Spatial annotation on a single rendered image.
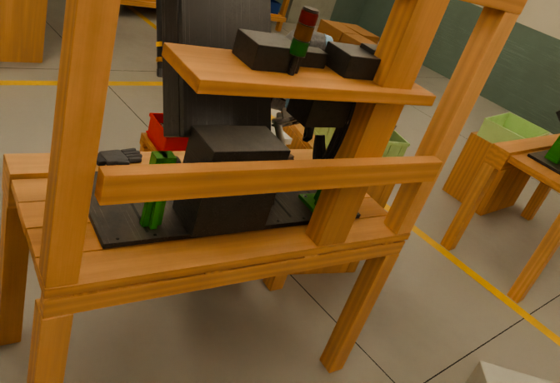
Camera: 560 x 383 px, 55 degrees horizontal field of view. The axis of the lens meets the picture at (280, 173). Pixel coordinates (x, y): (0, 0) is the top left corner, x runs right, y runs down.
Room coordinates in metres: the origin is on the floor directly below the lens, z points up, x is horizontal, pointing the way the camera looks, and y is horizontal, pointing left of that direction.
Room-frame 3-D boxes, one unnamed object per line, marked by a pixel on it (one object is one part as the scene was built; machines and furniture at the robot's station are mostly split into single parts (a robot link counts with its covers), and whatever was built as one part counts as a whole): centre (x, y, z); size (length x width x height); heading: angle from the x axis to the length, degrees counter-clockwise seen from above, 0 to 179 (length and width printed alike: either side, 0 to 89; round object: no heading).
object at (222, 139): (1.64, 0.16, 1.07); 0.30 x 0.18 x 0.34; 131
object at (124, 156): (1.80, 0.62, 0.91); 0.20 x 0.11 x 0.03; 140
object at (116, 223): (1.81, 0.17, 0.89); 1.10 x 0.42 x 0.02; 131
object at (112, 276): (1.81, 0.17, 0.44); 1.49 x 0.70 x 0.88; 131
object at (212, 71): (1.62, 0.00, 1.52); 0.90 x 0.25 x 0.04; 131
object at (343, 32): (8.22, -0.50, 0.22); 1.20 x 0.81 x 0.44; 43
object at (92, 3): (1.59, -0.03, 1.36); 1.49 x 0.09 x 0.97; 131
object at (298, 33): (1.51, 0.06, 1.67); 0.05 x 0.05 x 0.05
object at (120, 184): (1.53, -0.07, 1.23); 1.30 x 0.05 x 0.09; 131
